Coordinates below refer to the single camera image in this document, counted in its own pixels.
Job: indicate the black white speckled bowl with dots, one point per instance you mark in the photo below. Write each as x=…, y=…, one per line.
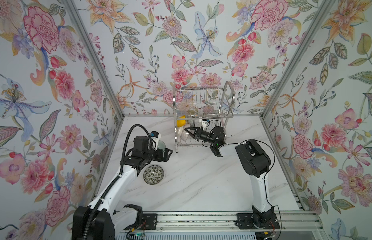
x=153, y=175

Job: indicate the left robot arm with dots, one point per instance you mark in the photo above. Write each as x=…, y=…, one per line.
x=100, y=220

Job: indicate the dark blue patterned bowl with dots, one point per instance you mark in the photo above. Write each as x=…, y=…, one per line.
x=192, y=123

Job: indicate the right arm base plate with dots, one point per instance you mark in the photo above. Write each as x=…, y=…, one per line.
x=251, y=221

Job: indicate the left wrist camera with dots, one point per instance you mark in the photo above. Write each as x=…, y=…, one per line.
x=155, y=136

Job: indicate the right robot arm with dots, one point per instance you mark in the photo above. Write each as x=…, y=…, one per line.
x=255, y=162

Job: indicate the steel two-tier dish rack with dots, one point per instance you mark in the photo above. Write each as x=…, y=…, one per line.
x=211, y=103

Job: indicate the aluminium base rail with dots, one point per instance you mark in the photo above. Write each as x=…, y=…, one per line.
x=287, y=221

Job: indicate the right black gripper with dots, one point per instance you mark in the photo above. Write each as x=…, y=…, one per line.
x=197, y=137

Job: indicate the pink glass bowl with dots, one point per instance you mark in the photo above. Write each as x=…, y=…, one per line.
x=183, y=134

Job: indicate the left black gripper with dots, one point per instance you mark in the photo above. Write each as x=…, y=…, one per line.
x=165, y=158

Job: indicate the green glass bowl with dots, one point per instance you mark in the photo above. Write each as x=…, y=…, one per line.
x=161, y=144

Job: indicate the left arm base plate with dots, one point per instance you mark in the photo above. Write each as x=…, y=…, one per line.
x=146, y=222

